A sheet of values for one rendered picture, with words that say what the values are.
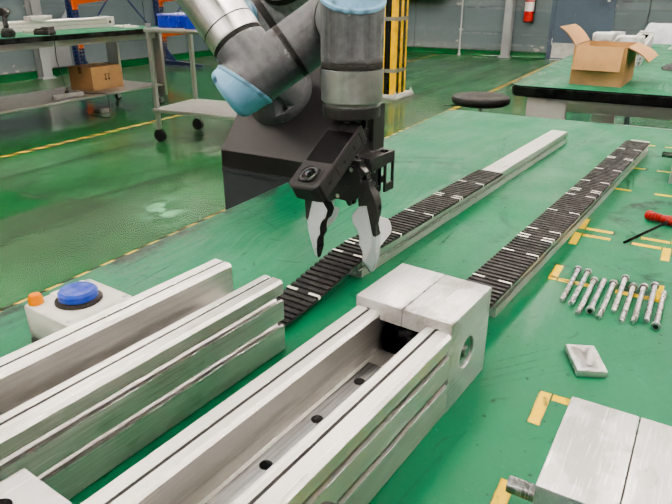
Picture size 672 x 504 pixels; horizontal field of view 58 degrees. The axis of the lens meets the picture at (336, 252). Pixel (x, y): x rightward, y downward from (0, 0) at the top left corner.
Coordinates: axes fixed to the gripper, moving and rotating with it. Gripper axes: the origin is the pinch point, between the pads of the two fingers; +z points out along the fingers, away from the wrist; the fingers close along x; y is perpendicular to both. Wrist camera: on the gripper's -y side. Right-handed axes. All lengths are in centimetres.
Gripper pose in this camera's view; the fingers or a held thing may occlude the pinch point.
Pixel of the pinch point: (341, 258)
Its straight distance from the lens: 81.6
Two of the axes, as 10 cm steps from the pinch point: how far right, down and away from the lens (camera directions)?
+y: 5.7, -3.2, 7.5
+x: -8.2, -2.3, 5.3
